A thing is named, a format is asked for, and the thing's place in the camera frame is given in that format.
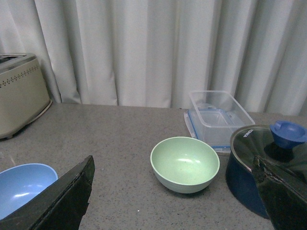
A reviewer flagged green bowl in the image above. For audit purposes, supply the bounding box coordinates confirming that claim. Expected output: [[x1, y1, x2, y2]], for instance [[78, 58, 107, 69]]
[[150, 137, 220, 194]]

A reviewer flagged glass pot lid blue knob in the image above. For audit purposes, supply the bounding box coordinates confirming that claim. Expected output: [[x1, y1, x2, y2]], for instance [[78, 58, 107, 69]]
[[230, 120, 307, 183]]

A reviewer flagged dark blue pot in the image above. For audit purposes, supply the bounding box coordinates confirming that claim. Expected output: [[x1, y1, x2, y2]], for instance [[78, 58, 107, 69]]
[[225, 153, 269, 219]]

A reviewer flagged blue bowl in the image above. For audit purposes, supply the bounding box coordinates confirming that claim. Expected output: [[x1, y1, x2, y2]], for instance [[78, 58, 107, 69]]
[[0, 163, 58, 219]]

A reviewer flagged blue-rimmed container lid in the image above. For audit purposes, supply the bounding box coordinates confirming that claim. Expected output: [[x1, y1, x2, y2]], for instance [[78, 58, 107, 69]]
[[184, 107, 235, 153]]

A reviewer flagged clear plastic food container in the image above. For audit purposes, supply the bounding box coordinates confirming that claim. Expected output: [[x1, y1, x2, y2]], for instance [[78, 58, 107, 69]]
[[184, 90, 255, 151]]

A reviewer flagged cream two-slot toaster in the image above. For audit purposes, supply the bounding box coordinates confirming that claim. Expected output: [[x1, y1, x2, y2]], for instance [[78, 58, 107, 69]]
[[0, 53, 52, 139]]

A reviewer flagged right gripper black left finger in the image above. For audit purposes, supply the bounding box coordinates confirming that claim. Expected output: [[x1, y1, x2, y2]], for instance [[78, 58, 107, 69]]
[[0, 155, 94, 230]]

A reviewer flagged white curtain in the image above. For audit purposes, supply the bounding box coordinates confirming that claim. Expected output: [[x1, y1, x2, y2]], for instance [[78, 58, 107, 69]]
[[0, 0, 307, 115]]

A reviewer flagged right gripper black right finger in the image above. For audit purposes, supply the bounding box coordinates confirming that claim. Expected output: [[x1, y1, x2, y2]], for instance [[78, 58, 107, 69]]
[[253, 156, 307, 230]]

